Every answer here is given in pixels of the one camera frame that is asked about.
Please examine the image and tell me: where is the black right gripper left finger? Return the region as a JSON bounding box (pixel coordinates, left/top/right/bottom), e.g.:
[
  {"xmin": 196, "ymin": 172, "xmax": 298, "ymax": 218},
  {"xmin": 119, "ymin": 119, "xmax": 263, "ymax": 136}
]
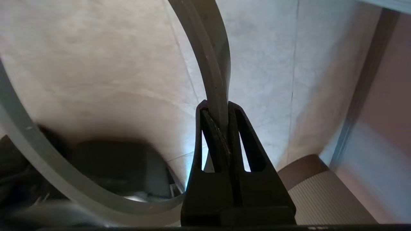
[{"xmin": 181, "ymin": 100, "xmax": 232, "ymax": 227}]

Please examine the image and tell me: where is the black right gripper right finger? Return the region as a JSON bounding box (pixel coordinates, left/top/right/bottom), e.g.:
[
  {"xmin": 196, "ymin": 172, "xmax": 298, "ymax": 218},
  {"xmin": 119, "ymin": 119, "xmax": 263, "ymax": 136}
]
[{"xmin": 228, "ymin": 102, "xmax": 296, "ymax": 225}]

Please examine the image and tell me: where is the grey bin ring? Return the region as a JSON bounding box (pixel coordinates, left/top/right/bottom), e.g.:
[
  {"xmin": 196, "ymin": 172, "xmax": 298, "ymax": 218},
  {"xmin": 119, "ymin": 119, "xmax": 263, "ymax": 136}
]
[{"xmin": 0, "ymin": 0, "xmax": 232, "ymax": 225}]

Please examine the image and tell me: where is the grey ribbed robot base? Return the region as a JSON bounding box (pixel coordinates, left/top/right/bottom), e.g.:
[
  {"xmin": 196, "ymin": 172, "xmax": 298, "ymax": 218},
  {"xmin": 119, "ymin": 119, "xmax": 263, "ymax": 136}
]
[{"xmin": 278, "ymin": 154, "xmax": 378, "ymax": 225}]

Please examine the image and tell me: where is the black rounded robot chassis part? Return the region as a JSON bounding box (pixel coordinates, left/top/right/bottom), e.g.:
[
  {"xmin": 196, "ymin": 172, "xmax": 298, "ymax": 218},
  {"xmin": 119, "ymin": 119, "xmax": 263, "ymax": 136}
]
[{"xmin": 0, "ymin": 128, "xmax": 185, "ymax": 209}]

